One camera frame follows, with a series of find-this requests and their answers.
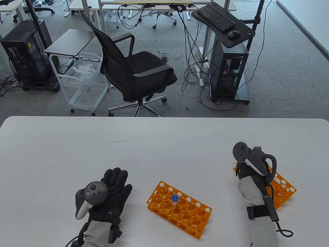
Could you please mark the person's left hand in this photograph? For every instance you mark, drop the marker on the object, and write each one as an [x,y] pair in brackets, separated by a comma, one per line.
[119,184]

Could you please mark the person's right hand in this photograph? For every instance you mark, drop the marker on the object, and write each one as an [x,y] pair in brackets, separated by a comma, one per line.
[245,171]

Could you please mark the orange test tube rack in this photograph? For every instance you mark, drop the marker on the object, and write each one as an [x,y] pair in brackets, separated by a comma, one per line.
[185,216]
[282,195]

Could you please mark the blue-capped test tube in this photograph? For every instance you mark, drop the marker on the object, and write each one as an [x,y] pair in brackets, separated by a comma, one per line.
[174,198]

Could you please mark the person's left forearm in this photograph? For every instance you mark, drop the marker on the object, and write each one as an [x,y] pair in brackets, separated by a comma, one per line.
[97,234]

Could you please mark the black stand base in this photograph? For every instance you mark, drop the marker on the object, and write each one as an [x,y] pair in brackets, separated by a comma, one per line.
[244,94]

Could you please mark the black computer tower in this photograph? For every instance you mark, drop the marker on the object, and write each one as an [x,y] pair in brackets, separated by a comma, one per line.
[218,69]

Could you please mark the black office chair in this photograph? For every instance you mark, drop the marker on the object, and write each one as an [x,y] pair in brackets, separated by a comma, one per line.
[138,74]

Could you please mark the clear plastic bag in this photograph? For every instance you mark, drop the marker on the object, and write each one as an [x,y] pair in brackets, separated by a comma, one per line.
[83,69]

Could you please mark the grey power adapter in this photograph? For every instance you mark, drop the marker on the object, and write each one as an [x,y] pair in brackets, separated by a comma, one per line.
[164,57]

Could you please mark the black computer mouse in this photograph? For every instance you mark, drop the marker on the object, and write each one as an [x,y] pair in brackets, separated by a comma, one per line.
[233,34]

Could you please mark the black keyboard tray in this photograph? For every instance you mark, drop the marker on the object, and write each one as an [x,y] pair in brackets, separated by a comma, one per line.
[240,28]

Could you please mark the dark grey side table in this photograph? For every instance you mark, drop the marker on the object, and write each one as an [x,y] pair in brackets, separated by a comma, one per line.
[69,42]

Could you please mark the black keyboard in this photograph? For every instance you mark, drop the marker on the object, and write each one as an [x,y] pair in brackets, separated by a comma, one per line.
[216,17]

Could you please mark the black stand pole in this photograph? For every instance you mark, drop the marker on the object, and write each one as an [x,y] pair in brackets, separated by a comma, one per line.
[259,10]
[33,15]

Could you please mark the black tower with yellow sticker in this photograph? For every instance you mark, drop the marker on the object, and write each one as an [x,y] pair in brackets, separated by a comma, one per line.
[28,51]

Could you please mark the grey chair base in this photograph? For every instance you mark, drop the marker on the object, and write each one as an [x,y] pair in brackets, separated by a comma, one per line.
[160,15]

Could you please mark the long white desk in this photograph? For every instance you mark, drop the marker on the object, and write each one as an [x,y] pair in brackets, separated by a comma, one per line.
[79,5]

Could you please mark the black chair base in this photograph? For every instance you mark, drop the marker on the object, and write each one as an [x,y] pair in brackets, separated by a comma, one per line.
[43,10]

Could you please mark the small white desk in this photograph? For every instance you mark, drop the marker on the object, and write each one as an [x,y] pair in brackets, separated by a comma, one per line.
[10,5]

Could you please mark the black wrist camera unit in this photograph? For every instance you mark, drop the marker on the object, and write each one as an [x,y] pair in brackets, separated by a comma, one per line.
[78,243]
[257,212]

